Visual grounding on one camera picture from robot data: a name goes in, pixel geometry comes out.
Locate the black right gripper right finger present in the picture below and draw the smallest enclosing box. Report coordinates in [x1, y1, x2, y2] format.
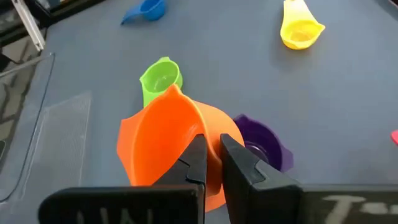
[219, 133, 398, 224]

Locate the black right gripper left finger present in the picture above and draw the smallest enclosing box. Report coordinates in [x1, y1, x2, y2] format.
[38, 133, 208, 224]

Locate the orange measuring cup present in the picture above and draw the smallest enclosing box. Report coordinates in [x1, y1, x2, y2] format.
[116, 83, 247, 213]

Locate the green measuring cup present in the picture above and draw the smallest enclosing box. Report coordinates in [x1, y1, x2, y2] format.
[139, 56, 184, 108]

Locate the yellow measuring cup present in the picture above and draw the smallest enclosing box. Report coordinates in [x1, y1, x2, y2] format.
[279, 0, 326, 51]

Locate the blue measuring cup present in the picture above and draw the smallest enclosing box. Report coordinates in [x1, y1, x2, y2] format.
[120, 0, 167, 26]

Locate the purple measuring cup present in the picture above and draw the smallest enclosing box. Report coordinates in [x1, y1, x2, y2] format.
[232, 113, 295, 174]

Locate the clear plastic basket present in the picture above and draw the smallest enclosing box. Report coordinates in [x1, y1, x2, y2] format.
[0, 52, 93, 203]

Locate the silver aluminium rail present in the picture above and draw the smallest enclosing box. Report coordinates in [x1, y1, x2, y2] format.
[11, 0, 46, 52]

